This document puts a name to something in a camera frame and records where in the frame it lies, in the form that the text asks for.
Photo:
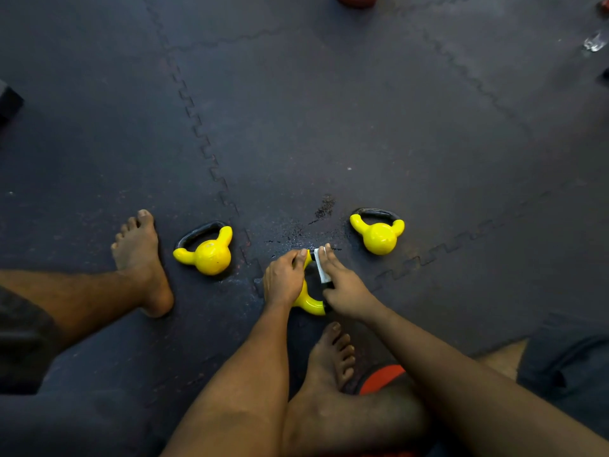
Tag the black block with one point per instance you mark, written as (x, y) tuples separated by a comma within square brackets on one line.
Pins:
[(8, 103)]

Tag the person's right hand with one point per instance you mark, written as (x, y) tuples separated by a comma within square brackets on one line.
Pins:
[(349, 292)]

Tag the dark shorts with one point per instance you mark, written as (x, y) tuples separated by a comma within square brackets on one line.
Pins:
[(566, 371)]

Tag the person's right leg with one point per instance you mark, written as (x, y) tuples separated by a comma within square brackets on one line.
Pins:
[(333, 414)]

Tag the white wipe cloth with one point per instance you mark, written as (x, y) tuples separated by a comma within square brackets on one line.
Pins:
[(322, 273)]

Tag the person's left thumb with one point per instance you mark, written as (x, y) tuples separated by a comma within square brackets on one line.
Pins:
[(299, 259)]

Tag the person's right forearm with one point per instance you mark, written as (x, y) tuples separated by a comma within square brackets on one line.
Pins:
[(476, 404)]

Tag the person's leg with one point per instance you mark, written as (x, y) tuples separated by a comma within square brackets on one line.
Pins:
[(333, 414), (140, 266)]

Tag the orange-red round object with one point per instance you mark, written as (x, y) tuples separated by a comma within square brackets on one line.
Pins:
[(380, 378)]

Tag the person's left hand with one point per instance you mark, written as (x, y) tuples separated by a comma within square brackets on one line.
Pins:
[(284, 280)]

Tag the person's left leg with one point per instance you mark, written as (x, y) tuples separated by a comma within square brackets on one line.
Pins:
[(140, 266)]

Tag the person's left forearm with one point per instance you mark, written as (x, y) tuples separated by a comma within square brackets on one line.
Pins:
[(238, 390)]

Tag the yellow kettlebell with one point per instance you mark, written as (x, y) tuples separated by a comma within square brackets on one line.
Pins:
[(379, 236), (211, 256), (309, 305)]

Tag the person's right thumb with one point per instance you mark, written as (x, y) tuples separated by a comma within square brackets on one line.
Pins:
[(322, 254)]

